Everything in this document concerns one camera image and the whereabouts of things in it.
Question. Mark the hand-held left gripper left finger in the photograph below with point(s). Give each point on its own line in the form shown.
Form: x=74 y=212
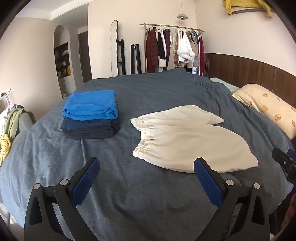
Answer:
x=86 y=178

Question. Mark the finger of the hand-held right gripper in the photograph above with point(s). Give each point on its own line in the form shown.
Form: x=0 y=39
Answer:
x=283 y=160
x=292 y=154

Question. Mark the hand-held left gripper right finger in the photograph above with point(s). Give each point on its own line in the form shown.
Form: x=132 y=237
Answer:
x=207 y=183

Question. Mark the cream pants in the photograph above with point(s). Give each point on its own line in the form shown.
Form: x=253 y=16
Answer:
x=185 y=143

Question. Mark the person's right forearm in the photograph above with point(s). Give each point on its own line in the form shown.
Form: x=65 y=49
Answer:
x=291 y=213

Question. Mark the navy folded cloth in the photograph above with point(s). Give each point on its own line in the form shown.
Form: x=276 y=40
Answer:
x=87 y=129

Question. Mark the cream leaf-print pillow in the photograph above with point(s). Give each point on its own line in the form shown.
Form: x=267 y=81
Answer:
x=266 y=106

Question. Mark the blue folded cloth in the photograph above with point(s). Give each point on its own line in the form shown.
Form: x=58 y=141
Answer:
x=92 y=104

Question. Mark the yellow crumpled cloth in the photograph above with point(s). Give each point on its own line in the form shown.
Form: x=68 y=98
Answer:
x=4 y=148

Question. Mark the green cloth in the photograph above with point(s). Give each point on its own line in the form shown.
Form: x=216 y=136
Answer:
x=13 y=120

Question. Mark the pale green pillow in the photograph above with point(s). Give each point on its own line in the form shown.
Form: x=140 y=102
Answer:
x=225 y=85

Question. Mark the brown wooden headboard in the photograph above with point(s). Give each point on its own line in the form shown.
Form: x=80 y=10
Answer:
x=242 y=69

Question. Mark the grey-blue bed duvet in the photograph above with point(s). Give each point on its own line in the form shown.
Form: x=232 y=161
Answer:
x=161 y=92

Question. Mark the yellow bag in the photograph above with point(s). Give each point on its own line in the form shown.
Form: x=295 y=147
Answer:
x=68 y=71

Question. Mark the dark wooden door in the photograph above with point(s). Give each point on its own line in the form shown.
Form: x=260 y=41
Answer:
x=85 y=58

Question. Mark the black coat stand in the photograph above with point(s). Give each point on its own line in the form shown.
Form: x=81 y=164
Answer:
x=122 y=58

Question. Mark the black tower fan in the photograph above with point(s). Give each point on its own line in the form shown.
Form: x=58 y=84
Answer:
x=136 y=60

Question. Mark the white plush scarf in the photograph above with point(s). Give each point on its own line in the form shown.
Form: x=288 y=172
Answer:
x=185 y=55

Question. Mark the wavy standing mirror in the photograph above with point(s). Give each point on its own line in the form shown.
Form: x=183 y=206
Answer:
x=114 y=46

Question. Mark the row of hanging clothes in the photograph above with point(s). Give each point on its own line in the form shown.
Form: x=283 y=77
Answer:
x=153 y=51

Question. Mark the yellow hanging cloth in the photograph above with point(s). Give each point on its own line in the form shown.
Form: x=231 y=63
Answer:
x=233 y=4

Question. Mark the gold clothes rack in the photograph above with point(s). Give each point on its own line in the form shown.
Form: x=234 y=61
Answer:
x=171 y=26

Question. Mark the pendant ceiling lamp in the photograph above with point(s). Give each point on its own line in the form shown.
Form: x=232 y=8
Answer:
x=182 y=16

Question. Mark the white wall power strip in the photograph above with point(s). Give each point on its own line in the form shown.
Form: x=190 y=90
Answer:
x=5 y=92

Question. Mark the arched wall shelf niche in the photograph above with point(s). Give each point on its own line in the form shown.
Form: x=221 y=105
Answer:
x=63 y=58

